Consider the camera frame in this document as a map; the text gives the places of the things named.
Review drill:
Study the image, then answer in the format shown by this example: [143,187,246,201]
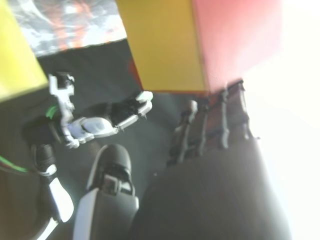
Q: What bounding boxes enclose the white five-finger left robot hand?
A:
[72,78,293,240]

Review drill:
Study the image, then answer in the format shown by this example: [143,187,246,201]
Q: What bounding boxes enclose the yellow and red box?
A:
[116,0,285,95]

